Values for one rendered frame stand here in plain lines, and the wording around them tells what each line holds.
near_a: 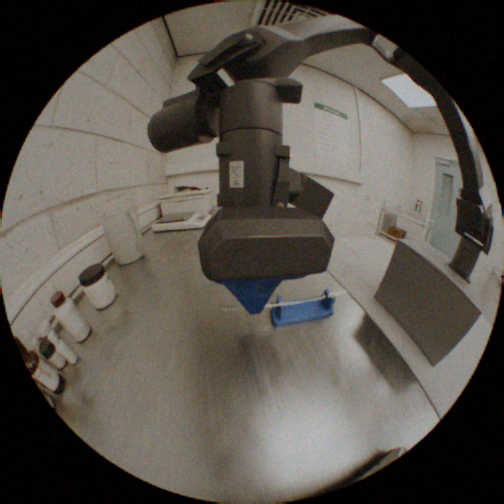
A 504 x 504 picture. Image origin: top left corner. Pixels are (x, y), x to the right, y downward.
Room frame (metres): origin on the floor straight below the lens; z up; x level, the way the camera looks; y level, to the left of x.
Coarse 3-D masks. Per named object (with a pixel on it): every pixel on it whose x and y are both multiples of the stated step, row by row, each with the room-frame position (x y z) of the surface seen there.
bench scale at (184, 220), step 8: (168, 216) 0.67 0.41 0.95; (176, 216) 0.65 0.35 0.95; (184, 216) 0.64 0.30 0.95; (192, 216) 0.68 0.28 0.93; (200, 216) 0.70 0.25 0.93; (208, 216) 0.72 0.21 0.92; (152, 224) 0.59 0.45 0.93; (160, 224) 0.58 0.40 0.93; (168, 224) 0.58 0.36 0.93; (176, 224) 0.58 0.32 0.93; (184, 224) 0.58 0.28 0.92; (192, 224) 0.58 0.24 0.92; (200, 224) 0.59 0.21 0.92
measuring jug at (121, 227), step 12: (108, 216) 0.28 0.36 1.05; (120, 216) 0.30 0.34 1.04; (132, 216) 0.30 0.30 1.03; (108, 228) 0.28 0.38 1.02; (120, 228) 0.29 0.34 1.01; (132, 228) 0.33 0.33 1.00; (108, 240) 0.28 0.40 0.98; (120, 240) 0.29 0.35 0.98; (132, 240) 0.32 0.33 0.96; (120, 252) 0.29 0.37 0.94; (132, 252) 0.31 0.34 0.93; (120, 264) 0.29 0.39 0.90
